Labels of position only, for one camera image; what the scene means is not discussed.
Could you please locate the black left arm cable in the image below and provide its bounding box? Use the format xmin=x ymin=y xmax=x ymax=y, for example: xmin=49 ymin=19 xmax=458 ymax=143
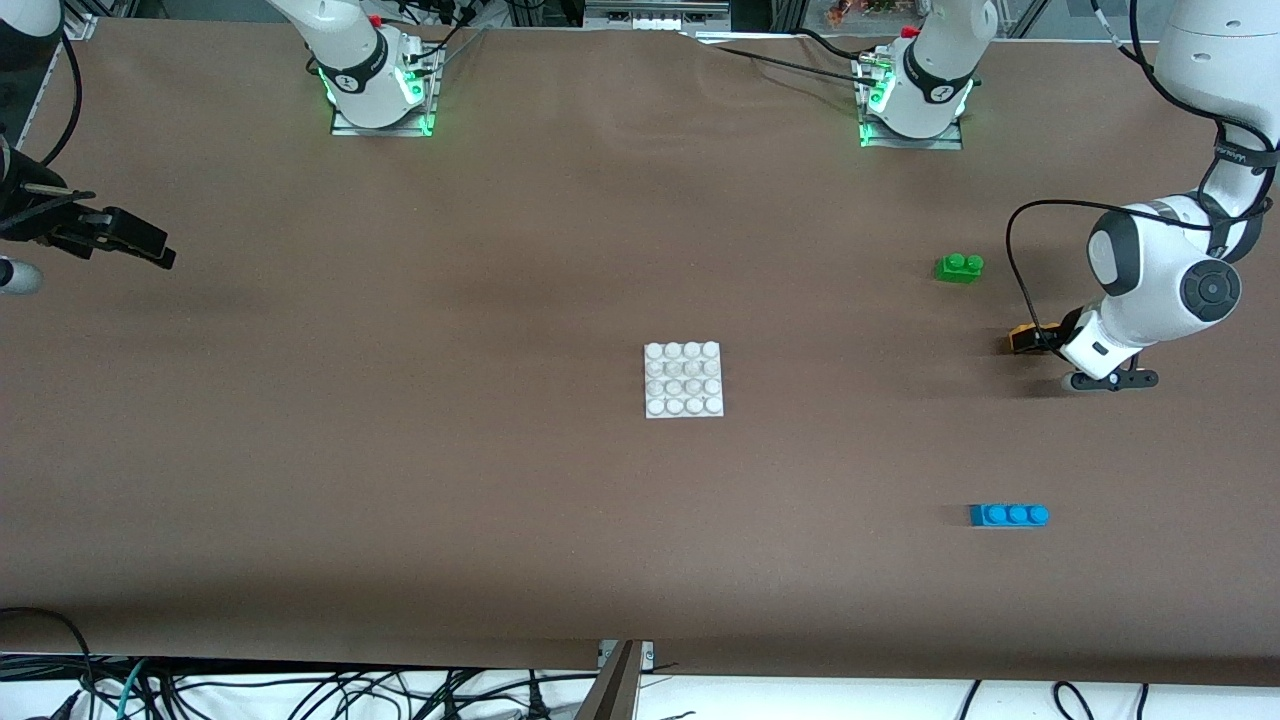
xmin=1005 ymin=0 xmax=1226 ymax=346

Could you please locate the white studded base plate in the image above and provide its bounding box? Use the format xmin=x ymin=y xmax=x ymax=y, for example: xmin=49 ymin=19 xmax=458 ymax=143
xmin=643 ymin=341 xmax=725 ymax=420

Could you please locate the black looped floor cable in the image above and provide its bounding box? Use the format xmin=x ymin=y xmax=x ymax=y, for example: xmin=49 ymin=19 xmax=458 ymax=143
xmin=0 ymin=606 xmax=97 ymax=720

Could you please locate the white power strip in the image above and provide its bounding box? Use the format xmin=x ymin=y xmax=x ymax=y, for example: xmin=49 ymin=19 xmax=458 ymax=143
xmin=585 ymin=0 xmax=731 ymax=31

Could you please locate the brown table cover sheet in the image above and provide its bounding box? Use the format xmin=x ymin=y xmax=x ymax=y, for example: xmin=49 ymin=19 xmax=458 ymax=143
xmin=0 ymin=18 xmax=1280 ymax=689

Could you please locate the blue three-stud block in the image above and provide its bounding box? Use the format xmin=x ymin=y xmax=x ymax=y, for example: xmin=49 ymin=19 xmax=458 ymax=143
xmin=967 ymin=503 xmax=1052 ymax=529

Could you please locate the teal floor cable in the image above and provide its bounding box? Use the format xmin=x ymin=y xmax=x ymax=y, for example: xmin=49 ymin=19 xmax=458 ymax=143
xmin=112 ymin=657 xmax=153 ymax=720

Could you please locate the colourful small parts pile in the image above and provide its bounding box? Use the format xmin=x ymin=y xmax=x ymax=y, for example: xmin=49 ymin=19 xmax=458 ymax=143
xmin=825 ymin=0 xmax=901 ymax=26

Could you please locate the black table cable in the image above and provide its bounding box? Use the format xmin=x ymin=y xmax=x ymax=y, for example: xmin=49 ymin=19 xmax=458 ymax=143
xmin=795 ymin=28 xmax=891 ymax=63
xmin=700 ymin=40 xmax=886 ymax=86

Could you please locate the aluminium camera post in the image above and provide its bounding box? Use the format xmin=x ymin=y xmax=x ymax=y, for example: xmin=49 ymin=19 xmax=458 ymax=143
xmin=575 ymin=640 xmax=657 ymax=720

